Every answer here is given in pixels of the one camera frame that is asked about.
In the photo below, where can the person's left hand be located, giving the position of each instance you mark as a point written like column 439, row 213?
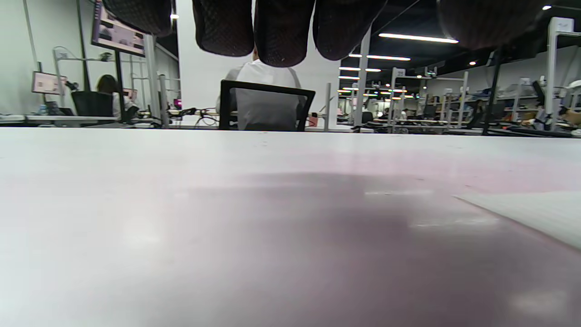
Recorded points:
column 281, row 27

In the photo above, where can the lined paper with black text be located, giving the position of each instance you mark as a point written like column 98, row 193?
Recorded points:
column 535, row 213

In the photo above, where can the black mesh office chair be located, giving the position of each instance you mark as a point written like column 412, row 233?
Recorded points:
column 268, row 106

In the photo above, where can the ceiling strip light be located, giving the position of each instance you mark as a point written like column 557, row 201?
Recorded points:
column 381, row 57
column 417, row 38

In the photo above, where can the large raised monitor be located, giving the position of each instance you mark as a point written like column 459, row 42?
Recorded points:
column 118, row 34

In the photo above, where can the small pink-screen monitor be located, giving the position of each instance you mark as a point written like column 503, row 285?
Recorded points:
column 49, row 83

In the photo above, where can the thin grey metal post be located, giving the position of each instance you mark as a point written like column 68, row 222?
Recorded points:
column 327, row 106

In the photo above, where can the aluminium frame column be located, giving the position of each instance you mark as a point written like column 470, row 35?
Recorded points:
column 362, row 81

